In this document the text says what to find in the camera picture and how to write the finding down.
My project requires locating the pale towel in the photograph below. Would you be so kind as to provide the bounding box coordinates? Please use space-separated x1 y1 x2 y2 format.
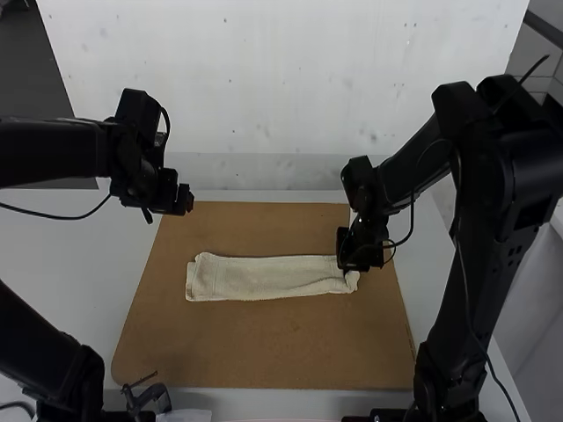
184 251 363 303

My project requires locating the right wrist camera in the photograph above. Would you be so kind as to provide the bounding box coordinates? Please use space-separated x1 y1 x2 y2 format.
340 155 376 208

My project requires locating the cork mat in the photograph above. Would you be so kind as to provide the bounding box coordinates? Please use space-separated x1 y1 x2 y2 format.
110 200 417 390

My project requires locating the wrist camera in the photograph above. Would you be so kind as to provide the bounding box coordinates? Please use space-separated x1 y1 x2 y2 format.
115 87 163 138
340 155 376 208

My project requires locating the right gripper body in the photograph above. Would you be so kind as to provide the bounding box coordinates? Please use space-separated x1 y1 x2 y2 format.
335 218 391 273

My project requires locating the black cable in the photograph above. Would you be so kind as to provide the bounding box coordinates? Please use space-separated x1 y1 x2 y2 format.
380 191 416 266
0 187 112 222

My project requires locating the black clamp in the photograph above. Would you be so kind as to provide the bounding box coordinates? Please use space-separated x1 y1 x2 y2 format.
120 370 173 415

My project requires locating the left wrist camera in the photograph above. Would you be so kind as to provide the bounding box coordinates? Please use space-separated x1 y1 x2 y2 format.
115 87 163 138

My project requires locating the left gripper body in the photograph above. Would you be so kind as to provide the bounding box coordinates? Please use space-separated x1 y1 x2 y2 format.
147 166 195 217

